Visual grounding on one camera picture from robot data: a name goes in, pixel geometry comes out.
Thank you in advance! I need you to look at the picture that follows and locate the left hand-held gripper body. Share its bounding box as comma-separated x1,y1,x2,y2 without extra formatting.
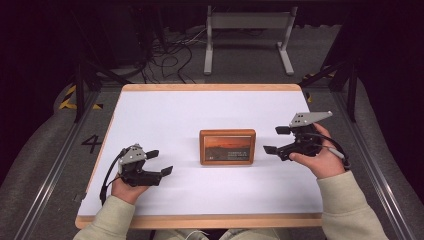
117,143,165,188

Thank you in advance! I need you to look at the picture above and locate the person's left hand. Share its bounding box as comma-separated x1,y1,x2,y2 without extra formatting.
110,177,151,206

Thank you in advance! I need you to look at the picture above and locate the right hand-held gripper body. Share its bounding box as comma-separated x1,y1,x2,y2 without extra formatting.
276,110,334,163

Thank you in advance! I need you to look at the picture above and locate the white metal stand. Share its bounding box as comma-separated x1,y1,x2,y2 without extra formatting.
203,5,299,77

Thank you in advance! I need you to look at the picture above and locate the tangle of black floor cables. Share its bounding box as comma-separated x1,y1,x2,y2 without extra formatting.
133,24,208,85

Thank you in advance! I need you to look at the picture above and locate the black metal stand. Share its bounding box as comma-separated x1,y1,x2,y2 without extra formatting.
299,56,362,123
68,9,132,123

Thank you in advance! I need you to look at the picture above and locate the person's right hand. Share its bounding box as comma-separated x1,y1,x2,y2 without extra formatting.
288,122,346,180

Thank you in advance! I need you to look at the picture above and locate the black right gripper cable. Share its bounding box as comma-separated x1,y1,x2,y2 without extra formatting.
309,132,352,172

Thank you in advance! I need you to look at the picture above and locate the black equipment box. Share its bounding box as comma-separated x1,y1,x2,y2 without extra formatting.
99,3,148,70

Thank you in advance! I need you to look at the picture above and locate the wooden picture frame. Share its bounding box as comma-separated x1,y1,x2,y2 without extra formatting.
198,128,257,167

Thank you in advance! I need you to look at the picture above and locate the aluminium rail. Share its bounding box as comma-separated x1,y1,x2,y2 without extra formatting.
332,90,416,240
12,89,101,240

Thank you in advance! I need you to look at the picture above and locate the yellow black hazard tape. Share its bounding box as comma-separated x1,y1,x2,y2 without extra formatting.
301,70,338,104
58,84,104,111

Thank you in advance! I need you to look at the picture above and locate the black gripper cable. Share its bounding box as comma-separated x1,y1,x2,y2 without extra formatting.
99,147,128,206
309,132,352,172

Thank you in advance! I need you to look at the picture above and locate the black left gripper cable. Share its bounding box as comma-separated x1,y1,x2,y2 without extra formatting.
99,147,128,206

